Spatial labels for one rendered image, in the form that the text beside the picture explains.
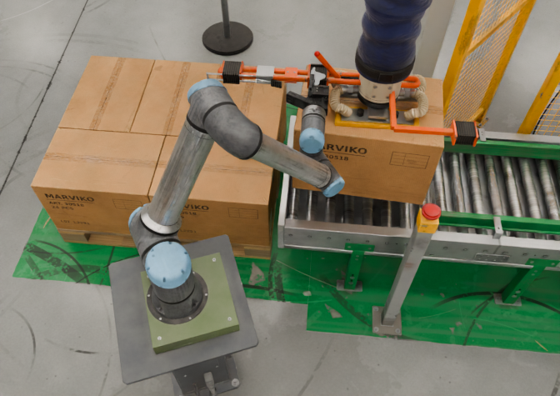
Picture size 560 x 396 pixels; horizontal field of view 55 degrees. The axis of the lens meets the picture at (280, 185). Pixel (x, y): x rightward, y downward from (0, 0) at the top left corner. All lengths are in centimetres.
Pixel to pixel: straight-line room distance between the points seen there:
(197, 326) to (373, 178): 97
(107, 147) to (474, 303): 212
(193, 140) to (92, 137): 143
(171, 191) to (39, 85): 264
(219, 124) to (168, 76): 176
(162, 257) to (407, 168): 108
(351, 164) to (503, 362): 134
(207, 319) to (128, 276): 40
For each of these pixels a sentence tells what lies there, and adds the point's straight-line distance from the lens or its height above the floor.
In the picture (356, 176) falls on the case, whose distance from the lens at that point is 235.
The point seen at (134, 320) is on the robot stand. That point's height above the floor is 75.
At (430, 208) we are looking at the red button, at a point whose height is 104.
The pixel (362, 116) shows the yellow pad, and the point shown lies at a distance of 221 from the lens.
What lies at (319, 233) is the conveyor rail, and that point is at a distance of 248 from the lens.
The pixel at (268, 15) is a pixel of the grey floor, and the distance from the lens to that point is 459.
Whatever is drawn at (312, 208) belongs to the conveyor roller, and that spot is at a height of 55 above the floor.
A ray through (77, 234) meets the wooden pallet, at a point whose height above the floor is 10.
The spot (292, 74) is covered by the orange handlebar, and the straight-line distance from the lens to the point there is 219.
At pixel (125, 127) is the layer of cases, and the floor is 54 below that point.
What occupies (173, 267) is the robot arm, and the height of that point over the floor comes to 108.
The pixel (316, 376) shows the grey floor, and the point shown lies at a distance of 280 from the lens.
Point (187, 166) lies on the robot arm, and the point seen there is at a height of 135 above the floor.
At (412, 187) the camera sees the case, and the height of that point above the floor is 80.
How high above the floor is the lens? 268
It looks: 53 degrees down
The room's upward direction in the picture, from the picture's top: straight up
